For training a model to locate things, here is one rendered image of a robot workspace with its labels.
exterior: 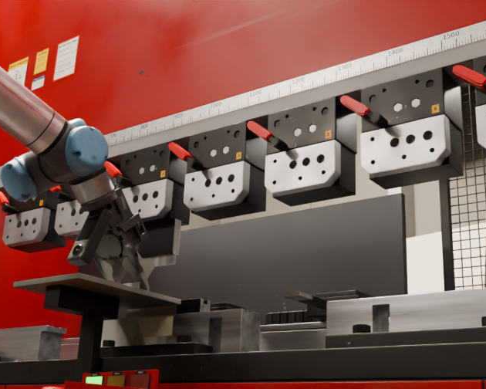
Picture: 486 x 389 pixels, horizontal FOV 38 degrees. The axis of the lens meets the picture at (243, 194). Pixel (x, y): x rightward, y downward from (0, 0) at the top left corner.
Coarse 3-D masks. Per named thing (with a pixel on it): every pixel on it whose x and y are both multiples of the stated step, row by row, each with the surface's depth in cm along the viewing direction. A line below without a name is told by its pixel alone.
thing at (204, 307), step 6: (186, 300) 140; (192, 300) 139; (198, 300) 138; (204, 300) 140; (180, 306) 140; (186, 306) 139; (192, 306) 138; (198, 306) 138; (204, 306) 138; (180, 312) 140; (186, 312) 139; (192, 312) 138
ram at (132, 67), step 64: (0, 0) 216; (64, 0) 194; (128, 0) 176; (192, 0) 161; (256, 0) 149; (320, 0) 138; (384, 0) 129; (448, 0) 121; (0, 64) 205; (128, 64) 169; (192, 64) 155; (256, 64) 144; (320, 64) 134; (448, 64) 117; (0, 128) 195; (192, 128) 149
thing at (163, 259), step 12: (156, 228) 151; (168, 228) 149; (180, 228) 150; (144, 240) 153; (156, 240) 150; (168, 240) 148; (144, 252) 151; (156, 252) 149; (168, 252) 147; (156, 264) 150; (168, 264) 148
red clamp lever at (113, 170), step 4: (104, 164) 157; (108, 164) 156; (112, 164) 157; (108, 168) 156; (112, 168) 155; (116, 168) 156; (108, 172) 156; (112, 172) 154; (116, 172) 154; (120, 172) 155; (112, 176) 154; (116, 176) 154; (120, 176) 152; (116, 180) 152; (120, 180) 151; (124, 180) 152; (128, 180) 153; (120, 184) 152; (124, 184) 152; (128, 184) 153; (132, 184) 154
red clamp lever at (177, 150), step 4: (172, 144) 145; (176, 144) 145; (172, 148) 145; (176, 148) 144; (180, 148) 144; (176, 152) 144; (180, 152) 143; (184, 152) 143; (180, 156) 143; (184, 156) 142; (188, 156) 143; (184, 160) 143; (188, 160) 142; (192, 160) 140; (188, 164) 140; (192, 164) 140; (196, 164) 140; (200, 164) 141; (196, 168) 141; (200, 168) 142; (204, 168) 143
